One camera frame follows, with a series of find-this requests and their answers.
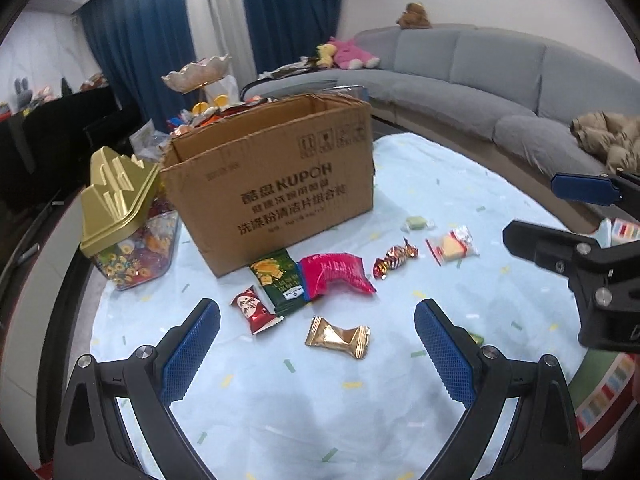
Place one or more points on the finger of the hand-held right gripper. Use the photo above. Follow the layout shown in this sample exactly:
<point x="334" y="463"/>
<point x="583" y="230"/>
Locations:
<point x="540" y="242"/>
<point x="585" y="187"/>

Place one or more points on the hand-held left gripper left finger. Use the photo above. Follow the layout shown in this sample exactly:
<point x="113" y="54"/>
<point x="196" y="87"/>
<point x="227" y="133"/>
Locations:
<point x="192" y="350"/>

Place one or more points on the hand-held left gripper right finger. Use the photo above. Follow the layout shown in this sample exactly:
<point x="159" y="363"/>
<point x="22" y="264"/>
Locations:
<point x="442" y="350"/>

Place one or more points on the pastel striped snack packet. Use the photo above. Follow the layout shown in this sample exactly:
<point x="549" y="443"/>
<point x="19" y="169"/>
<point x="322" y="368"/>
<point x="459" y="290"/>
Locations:
<point x="626" y="232"/>

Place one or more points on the red snack packet white heart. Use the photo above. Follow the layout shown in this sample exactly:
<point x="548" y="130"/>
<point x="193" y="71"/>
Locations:
<point x="252" y="310"/>

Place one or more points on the clear yellow cracker packet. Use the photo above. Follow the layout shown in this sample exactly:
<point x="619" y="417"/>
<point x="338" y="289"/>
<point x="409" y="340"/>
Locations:
<point x="452" y="245"/>

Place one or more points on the red and gold candy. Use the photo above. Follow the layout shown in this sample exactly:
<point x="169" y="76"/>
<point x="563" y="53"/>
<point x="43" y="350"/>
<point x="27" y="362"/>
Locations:
<point x="392" y="260"/>

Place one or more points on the pink snack packet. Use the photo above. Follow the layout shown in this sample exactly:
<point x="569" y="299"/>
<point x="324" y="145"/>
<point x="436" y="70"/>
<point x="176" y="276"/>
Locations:
<point x="340" y="272"/>

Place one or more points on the brown cardboard box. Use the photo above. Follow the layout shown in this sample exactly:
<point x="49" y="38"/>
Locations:
<point x="280" y="185"/>

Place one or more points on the pile of assorted snacks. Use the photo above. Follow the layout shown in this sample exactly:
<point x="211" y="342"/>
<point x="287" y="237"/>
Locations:
<point x="210" y="117"/>

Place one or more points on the colourful striped round mat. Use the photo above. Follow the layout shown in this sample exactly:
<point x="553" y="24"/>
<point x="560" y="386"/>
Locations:
<point x="605" y="385"/>

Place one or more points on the light blue confetti tablecloth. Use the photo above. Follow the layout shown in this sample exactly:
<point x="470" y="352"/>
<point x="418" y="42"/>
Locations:
<point x="350" y="410"/>

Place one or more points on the dark green snack packet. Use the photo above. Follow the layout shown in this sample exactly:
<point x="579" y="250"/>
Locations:
<point x="280" y="280"/>

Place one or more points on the small green wrapped candy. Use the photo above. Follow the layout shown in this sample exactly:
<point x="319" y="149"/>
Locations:
<point x="416" y="223"/>

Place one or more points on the grey curved sofa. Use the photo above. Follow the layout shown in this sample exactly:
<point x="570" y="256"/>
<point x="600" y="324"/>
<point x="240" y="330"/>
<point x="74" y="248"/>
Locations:
<point x="500" y="75"/>

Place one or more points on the gold-lidded clear candy jar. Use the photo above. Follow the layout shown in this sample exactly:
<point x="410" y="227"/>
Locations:
<point x="120" y="195"/>

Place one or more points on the clear bag of nuts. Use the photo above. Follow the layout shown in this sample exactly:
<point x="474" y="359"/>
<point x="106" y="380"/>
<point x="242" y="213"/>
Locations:
<point x="147" y="140"/>

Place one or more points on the brown teddy bear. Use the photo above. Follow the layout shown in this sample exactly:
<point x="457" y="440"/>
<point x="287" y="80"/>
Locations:
<point x="414" y="16"/>

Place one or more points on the black piano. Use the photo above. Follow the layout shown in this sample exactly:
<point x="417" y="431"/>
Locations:
<point x="100" y="120"/>

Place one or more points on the pink plush toy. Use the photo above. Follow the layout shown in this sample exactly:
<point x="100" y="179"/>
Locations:
<point x="352" y="52"/>

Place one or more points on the tiered white bowl stand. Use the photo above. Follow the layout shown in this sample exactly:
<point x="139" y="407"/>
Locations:
<point x="195" y="72"/>

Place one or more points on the yellow plush toy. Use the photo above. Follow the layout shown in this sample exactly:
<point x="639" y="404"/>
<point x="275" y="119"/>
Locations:
<point x="326" y="55"/>

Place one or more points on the patterned cloth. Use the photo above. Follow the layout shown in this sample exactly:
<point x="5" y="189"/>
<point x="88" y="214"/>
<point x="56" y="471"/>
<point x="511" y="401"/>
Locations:
<point x="290" y="70"/>

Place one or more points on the grey rabbit plush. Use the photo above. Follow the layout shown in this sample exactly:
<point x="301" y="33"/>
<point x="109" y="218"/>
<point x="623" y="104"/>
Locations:
<point x="21" y="87"/>

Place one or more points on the blue curtain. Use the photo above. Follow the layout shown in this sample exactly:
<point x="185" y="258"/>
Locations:
<point x="140" y="35"/>
<point x="290" y="15"/>

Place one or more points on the white sheer curtain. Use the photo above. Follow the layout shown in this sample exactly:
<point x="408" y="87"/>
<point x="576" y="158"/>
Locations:
<point x="215" y="15"/>

